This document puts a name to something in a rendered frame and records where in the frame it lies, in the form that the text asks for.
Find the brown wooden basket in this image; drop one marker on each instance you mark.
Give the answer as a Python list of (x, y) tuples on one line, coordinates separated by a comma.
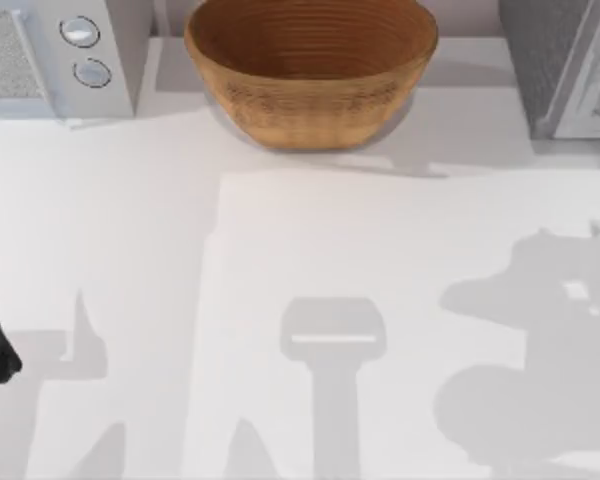
[(310, 90)]

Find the round microwave knob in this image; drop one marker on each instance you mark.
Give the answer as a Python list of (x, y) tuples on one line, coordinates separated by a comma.
[(91, 72), (78, 31)]

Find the pale microwave oven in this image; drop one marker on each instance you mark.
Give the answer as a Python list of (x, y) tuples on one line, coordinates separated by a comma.
[(55, 60)]

